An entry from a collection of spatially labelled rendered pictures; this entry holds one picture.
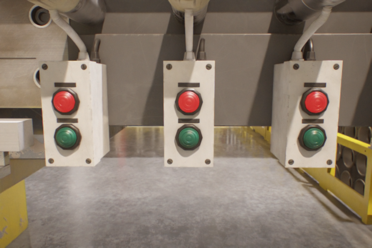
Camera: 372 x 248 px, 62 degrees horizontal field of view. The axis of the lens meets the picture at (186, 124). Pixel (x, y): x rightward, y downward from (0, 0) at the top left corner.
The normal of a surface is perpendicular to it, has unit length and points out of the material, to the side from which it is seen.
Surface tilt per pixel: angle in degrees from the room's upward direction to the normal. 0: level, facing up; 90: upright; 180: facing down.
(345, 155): 83
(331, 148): 90
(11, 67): 90
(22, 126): 90
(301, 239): 0
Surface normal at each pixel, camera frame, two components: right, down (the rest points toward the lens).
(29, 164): 1.00, 0.00
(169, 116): -0.02, 0.14
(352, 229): 0.00, -0.99
